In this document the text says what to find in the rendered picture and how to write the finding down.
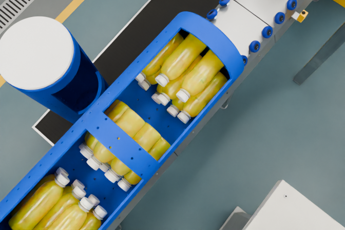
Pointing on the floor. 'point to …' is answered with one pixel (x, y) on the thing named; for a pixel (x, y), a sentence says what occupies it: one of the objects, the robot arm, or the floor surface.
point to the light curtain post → (322, 55)
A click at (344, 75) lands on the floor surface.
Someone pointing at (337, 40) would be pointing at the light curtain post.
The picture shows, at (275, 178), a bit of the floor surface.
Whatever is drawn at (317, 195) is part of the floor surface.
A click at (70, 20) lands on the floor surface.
